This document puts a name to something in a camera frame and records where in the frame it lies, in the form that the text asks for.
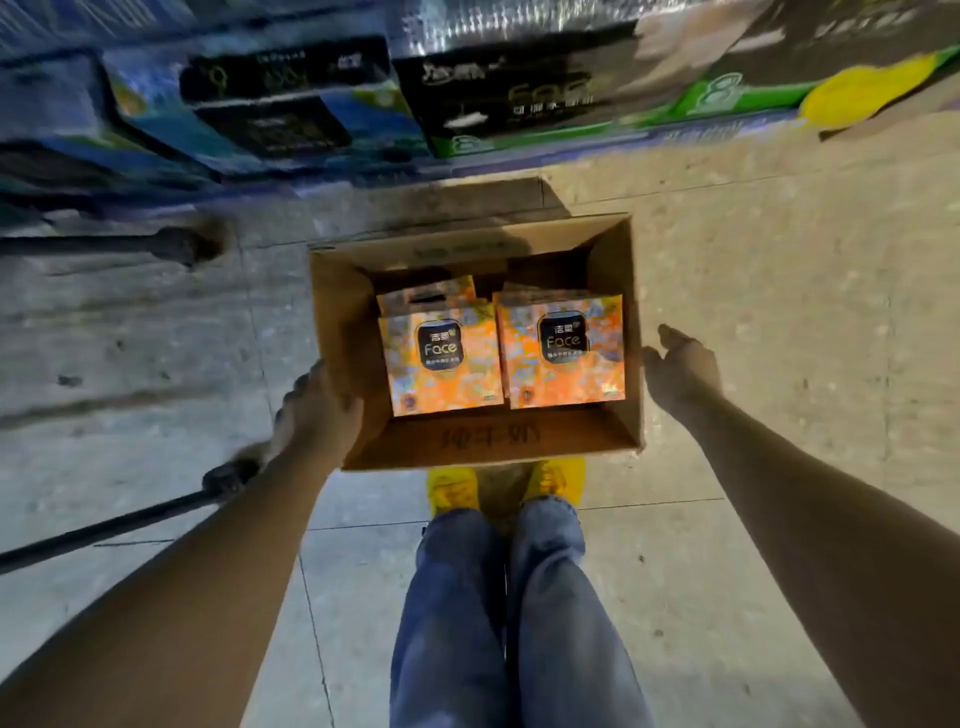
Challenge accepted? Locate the person's yellow shoe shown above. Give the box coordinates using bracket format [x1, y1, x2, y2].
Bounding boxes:
[523, 455, 588, 508]
[425, 465, 482, 519]

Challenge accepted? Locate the person's left yellow shoe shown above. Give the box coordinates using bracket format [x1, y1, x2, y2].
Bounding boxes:
[425, 465, 482, 519]

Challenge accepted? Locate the brown cardboard box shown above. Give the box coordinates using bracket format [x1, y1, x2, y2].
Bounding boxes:
[309, 213, 646, 472]

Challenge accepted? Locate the person's right leg in jeans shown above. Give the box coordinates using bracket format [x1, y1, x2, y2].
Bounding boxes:
[508, 495, 655, 728]

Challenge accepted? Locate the person's right forearm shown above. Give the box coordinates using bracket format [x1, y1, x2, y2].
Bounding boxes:
[666, 390, 960, 728]

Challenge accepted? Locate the person's right yellow shoe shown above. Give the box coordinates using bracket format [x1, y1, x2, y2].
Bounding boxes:
[523, 455, 588, 508]

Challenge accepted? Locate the person's leg in jeans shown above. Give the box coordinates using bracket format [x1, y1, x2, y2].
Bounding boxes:
[389, 508, 516, 728]
[508, 495, 655, 728]

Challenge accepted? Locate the black green yellow tissue pack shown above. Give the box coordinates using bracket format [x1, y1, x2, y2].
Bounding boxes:
[637, 0, 960, 135]

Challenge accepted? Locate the person's left hand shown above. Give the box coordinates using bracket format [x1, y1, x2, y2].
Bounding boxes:
[272, 360, 366, 475]

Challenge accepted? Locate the blue and black tissue pack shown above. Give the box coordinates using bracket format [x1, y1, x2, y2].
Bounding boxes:
[99, 33, 434, 180]

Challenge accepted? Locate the person's left forearm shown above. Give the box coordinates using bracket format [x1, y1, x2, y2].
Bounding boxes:
[0, 438, 348, 728]

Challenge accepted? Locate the person's right hand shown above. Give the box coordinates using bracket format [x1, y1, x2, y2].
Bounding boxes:
[642, 324, 726, 423]

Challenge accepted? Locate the black metal pole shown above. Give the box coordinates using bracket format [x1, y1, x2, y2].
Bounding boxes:
[0, 458, 261, 576]
[0, 226, 220, 269]

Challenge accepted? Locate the person's left leg in jeans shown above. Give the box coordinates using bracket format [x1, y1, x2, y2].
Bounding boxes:
[389, 508, 516, 728]

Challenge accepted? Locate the orange tissue packet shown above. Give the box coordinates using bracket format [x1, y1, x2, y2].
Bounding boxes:
[375, 274, 479, 317]
[378, 302, 506, 418]
[494, 294, 627, 411]

